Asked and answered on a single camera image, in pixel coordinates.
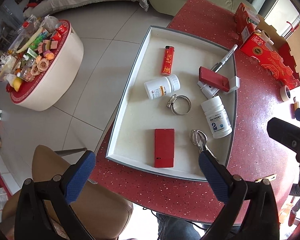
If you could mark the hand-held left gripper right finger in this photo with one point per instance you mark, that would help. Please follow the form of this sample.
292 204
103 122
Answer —
215 177

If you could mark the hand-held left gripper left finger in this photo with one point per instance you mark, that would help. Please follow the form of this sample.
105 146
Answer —
80 177

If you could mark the metal clip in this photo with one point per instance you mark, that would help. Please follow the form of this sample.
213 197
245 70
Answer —
198 137

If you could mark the white pill bottle blue label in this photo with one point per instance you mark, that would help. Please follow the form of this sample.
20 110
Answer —
216 120

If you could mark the red rectangular box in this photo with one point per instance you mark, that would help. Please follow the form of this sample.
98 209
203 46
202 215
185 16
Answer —
164 147
212 78

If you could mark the white rectangular block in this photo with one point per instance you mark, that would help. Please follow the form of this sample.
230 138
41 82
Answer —
233 83

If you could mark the white tray with grey rim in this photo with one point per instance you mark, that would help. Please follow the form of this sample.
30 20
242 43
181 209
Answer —
140 120

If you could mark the white plug adapter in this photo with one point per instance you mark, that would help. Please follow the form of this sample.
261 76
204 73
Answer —
208 91

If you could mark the white marker pen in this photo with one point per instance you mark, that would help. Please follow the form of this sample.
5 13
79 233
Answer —
227 55

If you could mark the white pill bottle orange label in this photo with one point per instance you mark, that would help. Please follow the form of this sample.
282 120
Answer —
160 87

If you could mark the red lighter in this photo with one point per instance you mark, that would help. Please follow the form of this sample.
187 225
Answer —
167 61

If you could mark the beige masking tape roll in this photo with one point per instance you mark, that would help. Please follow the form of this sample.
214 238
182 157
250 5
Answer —
285 93

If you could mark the tan leather chair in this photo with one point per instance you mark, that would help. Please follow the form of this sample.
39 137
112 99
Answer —
102 205

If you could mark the yellow utility knife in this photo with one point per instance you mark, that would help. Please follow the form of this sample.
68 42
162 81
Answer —
265 178

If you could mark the person's jeans leg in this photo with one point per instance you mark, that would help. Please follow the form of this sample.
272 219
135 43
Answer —
177 227

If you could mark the red patterned gift box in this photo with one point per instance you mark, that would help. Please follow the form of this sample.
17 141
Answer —
270 60

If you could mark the white container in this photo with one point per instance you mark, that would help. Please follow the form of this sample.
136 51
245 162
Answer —
265 37

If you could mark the round red white coffee table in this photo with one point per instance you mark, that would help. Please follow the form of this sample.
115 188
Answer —
57 80

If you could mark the small red gift box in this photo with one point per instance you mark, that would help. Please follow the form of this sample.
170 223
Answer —
245 22

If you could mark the pile of snacks and bottles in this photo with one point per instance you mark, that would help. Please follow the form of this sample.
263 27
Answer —
32 55

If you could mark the light green sofa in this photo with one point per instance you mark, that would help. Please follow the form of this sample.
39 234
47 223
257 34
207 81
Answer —
190 0

